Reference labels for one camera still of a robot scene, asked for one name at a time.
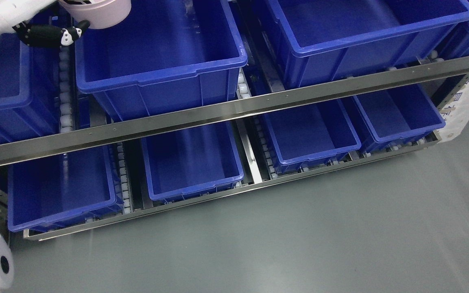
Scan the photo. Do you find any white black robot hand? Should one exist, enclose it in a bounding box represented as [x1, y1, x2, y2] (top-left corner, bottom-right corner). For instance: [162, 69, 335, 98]
[0, 0, 91, 48]

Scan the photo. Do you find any pink bowl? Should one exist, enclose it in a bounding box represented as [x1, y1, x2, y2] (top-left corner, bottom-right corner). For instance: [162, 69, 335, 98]
[59, 0, 132, 29]

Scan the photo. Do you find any steel shelf rack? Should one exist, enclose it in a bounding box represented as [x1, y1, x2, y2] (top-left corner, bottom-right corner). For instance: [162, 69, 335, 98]
[0, 49, 469, 241]

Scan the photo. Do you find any blue bin upper middle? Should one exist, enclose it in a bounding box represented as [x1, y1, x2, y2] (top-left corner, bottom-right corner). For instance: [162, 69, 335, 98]
[75, 0, 248, 122]

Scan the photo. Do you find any blue bin lower middle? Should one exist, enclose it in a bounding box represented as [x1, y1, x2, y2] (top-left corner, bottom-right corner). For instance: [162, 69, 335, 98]
[141, 122, 245, 203]

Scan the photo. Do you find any blue bin upper left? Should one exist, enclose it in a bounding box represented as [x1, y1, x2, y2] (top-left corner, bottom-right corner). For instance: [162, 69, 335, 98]
[0, 35, 59, 144]

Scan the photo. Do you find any blue bin lower left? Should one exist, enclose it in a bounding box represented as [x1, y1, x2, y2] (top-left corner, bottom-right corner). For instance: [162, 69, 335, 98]
[8, 145, 124, 232]

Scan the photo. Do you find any blue bin upper right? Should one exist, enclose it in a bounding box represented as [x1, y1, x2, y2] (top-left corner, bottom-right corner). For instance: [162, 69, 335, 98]
[251, 0, 469, 89]

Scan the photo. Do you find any blue bin lower far right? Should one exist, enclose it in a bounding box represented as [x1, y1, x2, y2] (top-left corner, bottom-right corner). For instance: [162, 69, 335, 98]
[341, 84, 445, 153]

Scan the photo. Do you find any white labelled sign board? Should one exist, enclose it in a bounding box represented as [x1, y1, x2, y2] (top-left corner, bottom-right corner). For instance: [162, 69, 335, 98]
[434, 73, 469, 142]

